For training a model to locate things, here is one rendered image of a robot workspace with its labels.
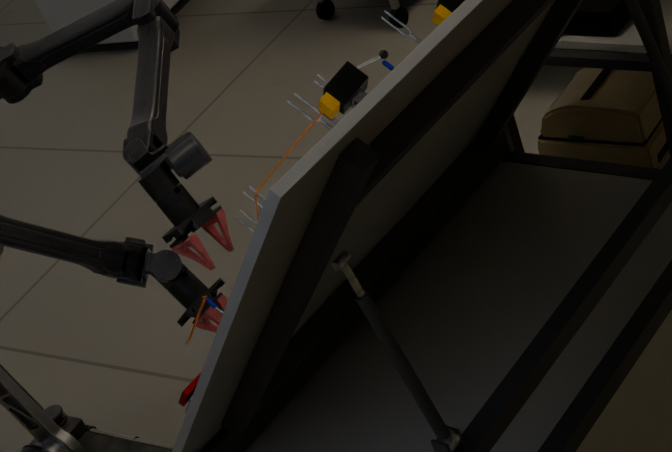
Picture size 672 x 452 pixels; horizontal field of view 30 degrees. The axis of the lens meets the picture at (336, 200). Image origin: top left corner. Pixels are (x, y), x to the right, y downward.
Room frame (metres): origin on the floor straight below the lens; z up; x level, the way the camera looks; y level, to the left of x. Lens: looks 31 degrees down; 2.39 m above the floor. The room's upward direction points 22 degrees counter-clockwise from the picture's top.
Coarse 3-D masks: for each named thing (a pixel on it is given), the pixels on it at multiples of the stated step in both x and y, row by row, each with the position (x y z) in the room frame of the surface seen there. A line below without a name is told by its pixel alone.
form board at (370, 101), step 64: (512, 0) 1.78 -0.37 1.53; (448, 64) 1.65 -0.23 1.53; (512, 64) 2.18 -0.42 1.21; (384, 128) 1.54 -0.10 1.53; (448, 128) 2.00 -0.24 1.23; (320, 192) 1.44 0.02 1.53; (384, 192) 1.84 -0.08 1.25; (256, 256) 1.36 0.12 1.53; (256, 320) 1.58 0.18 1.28; (192, 448) 1.76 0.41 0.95
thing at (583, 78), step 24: (600, 72) 2.63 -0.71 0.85; (624, 72) 2.59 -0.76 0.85; (648, 72) 2.56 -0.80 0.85; (576, 96) 2.57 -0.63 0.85; (600, 96) 2.53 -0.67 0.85; (624, 96) 2.49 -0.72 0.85; (648, 96) 2.47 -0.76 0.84; (552, 120) 2.57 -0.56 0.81; (576, 120) 2.53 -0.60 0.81; (600, 120) 2.48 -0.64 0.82; (624, 120) 2.44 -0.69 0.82; (648, 120) 2.44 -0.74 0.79; (552, 144) 2.59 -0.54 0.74; (576, 144) 2.54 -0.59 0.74; (600, 144) 2.50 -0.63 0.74; (624, 144) 2.45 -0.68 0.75; (648, 144) 2.42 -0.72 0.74
